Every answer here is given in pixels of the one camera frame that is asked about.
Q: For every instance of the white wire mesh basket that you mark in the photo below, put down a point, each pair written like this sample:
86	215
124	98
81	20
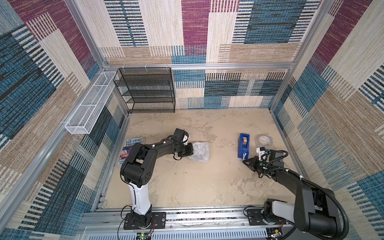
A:
89	110

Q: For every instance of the clear tape roll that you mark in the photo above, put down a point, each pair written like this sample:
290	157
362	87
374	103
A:
265	141

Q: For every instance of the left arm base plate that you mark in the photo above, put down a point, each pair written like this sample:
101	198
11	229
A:
134	221

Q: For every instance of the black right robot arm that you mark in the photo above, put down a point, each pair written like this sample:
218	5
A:
315	210

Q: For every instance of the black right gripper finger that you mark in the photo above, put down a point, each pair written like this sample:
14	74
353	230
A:
251	166
250	161

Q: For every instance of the blue tape dispenser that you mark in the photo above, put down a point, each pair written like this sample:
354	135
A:
243	146

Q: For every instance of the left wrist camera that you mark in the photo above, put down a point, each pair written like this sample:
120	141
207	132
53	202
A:
180	136

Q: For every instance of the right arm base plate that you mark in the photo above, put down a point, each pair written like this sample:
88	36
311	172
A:
256	217

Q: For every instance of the colourful treehouse book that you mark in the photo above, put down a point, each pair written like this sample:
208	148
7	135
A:
127	149

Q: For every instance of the clear bubble wrap sheet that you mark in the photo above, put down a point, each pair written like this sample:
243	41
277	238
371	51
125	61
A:
201	152

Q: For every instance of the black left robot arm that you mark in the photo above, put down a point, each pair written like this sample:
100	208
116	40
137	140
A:
138	168

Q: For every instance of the aluminium front rail frame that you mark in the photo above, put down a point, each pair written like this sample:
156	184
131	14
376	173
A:
202	223

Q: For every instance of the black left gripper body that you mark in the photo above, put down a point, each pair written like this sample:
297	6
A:
186	150

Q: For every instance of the black wire shelf rack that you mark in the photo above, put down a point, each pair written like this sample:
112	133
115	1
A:
147	90

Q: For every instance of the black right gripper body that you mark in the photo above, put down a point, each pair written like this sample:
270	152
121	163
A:
254	163

